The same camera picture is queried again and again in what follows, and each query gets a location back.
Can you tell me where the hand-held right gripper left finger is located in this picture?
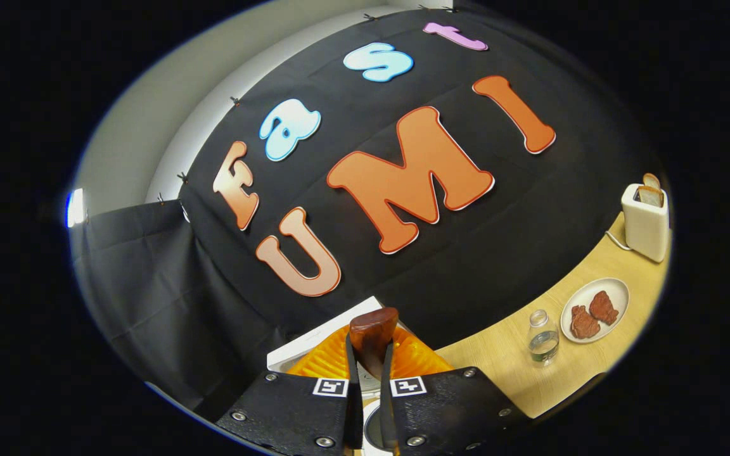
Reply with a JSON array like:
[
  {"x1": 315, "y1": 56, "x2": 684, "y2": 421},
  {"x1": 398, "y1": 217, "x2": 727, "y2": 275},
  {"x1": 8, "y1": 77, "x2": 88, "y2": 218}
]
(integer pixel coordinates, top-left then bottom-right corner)
[{"x1": 216, "y1": 323, "x2": 364, "y2": 456}]

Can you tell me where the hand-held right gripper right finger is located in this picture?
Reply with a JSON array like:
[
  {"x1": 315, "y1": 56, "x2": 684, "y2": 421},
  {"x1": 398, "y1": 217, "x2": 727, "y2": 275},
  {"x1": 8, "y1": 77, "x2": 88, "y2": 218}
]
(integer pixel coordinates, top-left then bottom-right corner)
[{"x1": 381, "y1": 326, "x2": 530, "y2": 456}]

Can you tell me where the dark wooden spoon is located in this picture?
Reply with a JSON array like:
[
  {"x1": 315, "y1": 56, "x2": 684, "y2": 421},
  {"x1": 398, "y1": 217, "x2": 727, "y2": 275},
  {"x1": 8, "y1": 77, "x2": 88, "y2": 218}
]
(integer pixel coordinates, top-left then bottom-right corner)
[{"x1": 349, "y1": 307, "x2": 399, "y2": 382}]

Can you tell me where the white rice cooker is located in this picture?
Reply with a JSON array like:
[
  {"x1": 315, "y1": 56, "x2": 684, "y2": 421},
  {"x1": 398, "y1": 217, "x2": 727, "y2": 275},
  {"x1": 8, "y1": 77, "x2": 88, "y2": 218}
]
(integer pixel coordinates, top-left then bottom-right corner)
[{"x1": 267, "y1": 296, "x2": 416, "y2": 456}]

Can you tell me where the clear plastic water bottle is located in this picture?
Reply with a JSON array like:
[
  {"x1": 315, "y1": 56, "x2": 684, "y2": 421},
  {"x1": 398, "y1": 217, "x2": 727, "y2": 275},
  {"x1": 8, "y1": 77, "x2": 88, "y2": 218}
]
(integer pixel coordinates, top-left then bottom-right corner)
[{"x1": 528, "y1": 309, "x2": 560, "y2": 368}]

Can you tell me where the red meat piece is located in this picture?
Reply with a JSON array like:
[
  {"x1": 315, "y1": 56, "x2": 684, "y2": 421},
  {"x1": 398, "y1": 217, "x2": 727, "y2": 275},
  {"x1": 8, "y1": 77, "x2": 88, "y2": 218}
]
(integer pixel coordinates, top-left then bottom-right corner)
[
  {"x1": 590, "y1": 291, "x2": 619, "y2": 326},
  {"x1": 570, "y1": 305, "x2": 601, "y2": 339}
]

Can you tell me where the white oval plate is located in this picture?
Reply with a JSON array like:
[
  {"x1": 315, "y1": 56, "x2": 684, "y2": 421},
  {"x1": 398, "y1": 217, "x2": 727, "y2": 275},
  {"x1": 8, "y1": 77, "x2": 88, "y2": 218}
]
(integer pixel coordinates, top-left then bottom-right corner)
[{"x1": 560, "y1": 277, "x2": 630, "y2": 345}]

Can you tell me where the white toaster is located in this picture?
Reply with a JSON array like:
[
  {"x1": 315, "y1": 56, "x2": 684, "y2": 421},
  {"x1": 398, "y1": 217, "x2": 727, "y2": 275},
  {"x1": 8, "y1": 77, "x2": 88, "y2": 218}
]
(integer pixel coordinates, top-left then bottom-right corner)
[{"x1": 621, "y1": 184, "x2": 670, "y2": 263}]

